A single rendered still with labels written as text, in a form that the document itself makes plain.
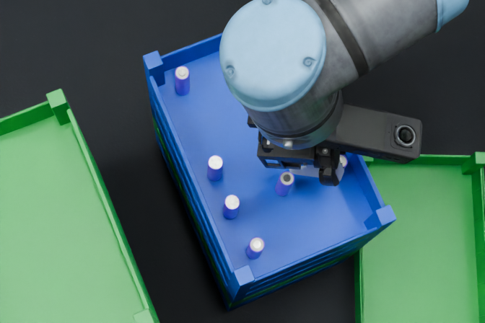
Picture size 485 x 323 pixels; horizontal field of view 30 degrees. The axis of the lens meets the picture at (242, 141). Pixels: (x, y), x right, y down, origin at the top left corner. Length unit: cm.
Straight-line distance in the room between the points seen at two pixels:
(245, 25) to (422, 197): 80
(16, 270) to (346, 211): 41
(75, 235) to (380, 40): 52
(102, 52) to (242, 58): 81
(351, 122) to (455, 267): 62
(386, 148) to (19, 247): 47
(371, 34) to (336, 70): 4
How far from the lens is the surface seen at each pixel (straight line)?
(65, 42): 155
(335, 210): 114
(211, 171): 108
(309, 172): 104
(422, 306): 148
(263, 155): 95
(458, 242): 150
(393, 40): 77
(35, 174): 115
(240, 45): 75
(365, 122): 93
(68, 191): 114
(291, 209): 113
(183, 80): 111
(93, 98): 151
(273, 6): 75
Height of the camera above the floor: 143
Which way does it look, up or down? 75 degrees down
